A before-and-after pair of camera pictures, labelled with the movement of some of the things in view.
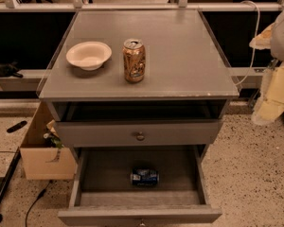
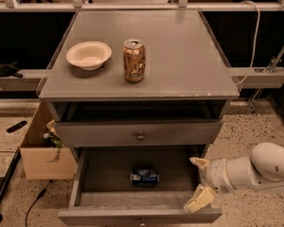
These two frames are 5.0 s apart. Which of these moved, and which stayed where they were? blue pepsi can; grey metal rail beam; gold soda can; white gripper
Moved: white gripper
Stayed: gold soda can; blue pepsi can; grey metal rail beam
